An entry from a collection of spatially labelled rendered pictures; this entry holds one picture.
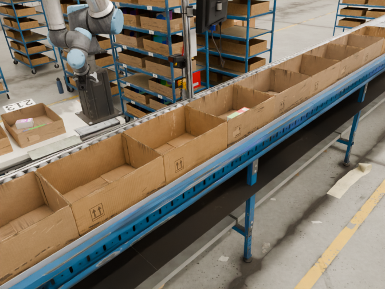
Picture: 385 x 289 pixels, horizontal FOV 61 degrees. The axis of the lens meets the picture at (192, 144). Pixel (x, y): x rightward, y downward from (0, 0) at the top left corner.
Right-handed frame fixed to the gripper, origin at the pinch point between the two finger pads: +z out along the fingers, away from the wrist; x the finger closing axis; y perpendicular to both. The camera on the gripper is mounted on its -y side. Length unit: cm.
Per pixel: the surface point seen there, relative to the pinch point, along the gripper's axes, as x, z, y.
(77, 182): -11, -64, -62
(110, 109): -14.4, 22.2, -11.7
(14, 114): 50, 28, -20
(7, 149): 41, -2, -46
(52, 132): 19.0, 6.9, -32.9
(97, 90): -5.7, 10.3, -2.1
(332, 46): -182, 18, 52
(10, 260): 0, -102, -85
